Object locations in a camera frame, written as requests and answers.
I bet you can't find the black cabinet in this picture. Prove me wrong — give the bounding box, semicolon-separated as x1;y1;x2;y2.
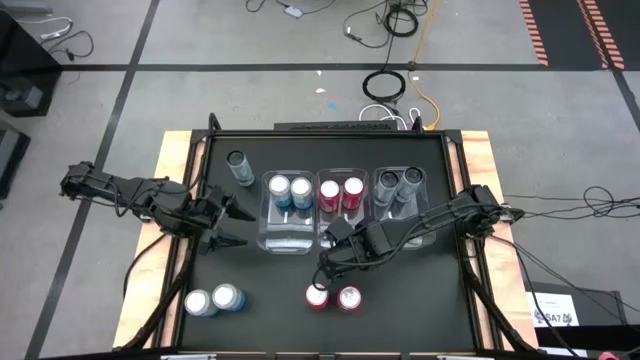
0;9;62;119

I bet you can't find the white and blue soda can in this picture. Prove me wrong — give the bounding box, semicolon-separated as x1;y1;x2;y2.
211;282;248;314
268;173;293;209
290;176;314;210
183;288;220;318

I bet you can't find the clear plastic bin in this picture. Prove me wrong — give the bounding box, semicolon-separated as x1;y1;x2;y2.
371;166;432;251
256;169;317;256
314;167;372;251

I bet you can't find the grey and white soda can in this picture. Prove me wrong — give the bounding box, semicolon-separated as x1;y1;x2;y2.
373;169;401;207
394;165;425;204
225;148;256;188

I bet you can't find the white paper sign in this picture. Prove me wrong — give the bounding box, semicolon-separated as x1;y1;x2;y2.
525;291;580;329

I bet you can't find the black perforated metal box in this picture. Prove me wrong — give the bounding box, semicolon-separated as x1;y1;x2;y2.
273;121;399;132

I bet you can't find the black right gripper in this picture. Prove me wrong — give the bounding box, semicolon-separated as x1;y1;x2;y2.
312;218;389;289

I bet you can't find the black box with sign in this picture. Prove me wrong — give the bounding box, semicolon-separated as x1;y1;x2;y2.
522;281;629;351

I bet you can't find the red Fanta soda can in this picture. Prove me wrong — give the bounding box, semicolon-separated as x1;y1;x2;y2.
318;178;342;214
336;285;363;314
342;176;365;211
304;282;330;311

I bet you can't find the black mat with orange stripes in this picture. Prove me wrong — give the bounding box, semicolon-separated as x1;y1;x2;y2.
518;0;640;71

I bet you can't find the coiled black cable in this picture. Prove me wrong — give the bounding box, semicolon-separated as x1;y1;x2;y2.
382;7;419;39
361;69;407;104

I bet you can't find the orange cable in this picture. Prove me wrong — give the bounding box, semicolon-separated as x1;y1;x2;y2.
407;0;442;131

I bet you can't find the black floor box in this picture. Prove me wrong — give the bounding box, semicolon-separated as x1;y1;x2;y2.
0;119;31;199

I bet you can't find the thin black cable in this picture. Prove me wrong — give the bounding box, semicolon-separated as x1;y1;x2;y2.
343;0;396;50
39;30;95;62

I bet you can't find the black braided cable sleeve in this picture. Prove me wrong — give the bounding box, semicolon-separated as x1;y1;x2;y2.
119;233;197;351
462;272;540;354

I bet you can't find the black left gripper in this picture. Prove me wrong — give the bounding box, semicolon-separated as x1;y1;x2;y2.
172;187;257;255

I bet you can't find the light wooden table board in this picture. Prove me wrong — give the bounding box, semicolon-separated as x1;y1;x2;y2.
113;129;540;351

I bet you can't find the white cable with plug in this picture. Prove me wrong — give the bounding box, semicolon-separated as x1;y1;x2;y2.
17;16;74;41

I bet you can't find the black cable bundle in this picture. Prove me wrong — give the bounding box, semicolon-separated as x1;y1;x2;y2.
502;185;640;221

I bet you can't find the black metal table frame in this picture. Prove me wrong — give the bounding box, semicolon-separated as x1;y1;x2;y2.
172;112;494;360

